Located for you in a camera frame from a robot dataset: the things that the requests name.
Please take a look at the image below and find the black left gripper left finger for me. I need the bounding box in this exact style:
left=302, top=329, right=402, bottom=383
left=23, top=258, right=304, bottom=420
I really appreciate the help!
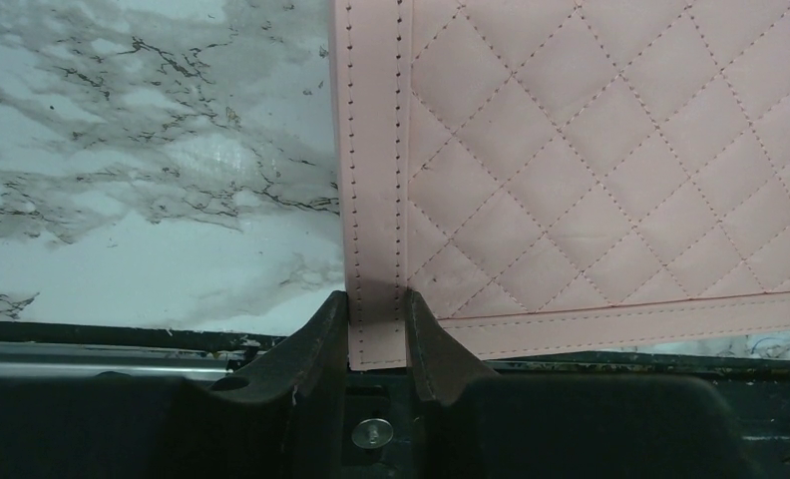
left=0, top=291, right=348, bottom=478

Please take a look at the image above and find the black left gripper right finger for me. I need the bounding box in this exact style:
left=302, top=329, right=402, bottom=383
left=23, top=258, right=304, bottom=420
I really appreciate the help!
left=404, top=290, right=763, bottom=478

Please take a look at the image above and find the pink jewelry box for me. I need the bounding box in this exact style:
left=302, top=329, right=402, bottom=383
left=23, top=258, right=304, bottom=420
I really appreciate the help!
left=330, top=1, right=790, bottom=370

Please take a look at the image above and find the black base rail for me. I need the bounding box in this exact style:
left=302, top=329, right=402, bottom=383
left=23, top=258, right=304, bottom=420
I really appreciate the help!
left=0, top=322, right=790, bottom=478

